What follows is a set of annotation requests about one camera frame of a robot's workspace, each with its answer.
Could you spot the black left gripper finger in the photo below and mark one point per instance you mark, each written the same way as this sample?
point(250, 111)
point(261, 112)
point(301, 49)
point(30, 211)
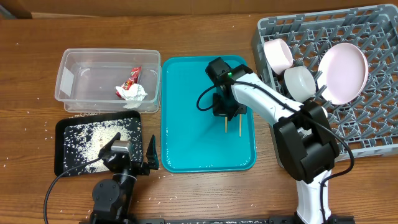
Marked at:
point(107, 147)
point(151, 155)

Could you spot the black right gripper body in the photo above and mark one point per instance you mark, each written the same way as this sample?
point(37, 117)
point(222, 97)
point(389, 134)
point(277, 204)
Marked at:
point(227, 104)

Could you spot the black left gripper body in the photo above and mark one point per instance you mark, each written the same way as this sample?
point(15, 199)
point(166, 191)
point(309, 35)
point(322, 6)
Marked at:
point(138, 168)

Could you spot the white tissue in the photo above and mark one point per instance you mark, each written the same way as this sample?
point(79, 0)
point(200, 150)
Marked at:
point(136, 92)

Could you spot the white paper cup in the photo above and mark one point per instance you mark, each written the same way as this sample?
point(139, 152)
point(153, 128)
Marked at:
point(299, 84)

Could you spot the red snack wrapper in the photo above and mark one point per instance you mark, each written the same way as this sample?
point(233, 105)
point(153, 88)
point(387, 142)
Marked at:
point(134, 75)

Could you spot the large pink plate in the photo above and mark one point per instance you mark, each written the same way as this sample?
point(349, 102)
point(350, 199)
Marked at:
point(343, 73)

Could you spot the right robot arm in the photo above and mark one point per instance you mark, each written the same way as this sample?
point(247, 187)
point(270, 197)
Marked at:
point(305, 145)

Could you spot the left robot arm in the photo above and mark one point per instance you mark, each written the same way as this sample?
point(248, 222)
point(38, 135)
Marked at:
point(112, 197)

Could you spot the grey dishwasher rack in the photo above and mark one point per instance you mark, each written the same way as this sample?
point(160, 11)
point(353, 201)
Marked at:
point(368, 123)

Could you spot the black tray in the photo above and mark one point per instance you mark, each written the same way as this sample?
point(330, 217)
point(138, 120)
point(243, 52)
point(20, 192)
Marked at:
point(79, 140)

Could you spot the teal serving tray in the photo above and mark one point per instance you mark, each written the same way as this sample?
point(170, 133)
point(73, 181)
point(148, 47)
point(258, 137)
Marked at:
point(194, 140)

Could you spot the clear plastic bin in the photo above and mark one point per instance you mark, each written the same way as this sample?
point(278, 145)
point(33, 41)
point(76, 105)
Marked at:
point(87, 79)

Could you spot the black mounting rail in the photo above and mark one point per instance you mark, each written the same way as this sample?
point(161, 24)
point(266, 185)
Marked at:
point(217, 220)

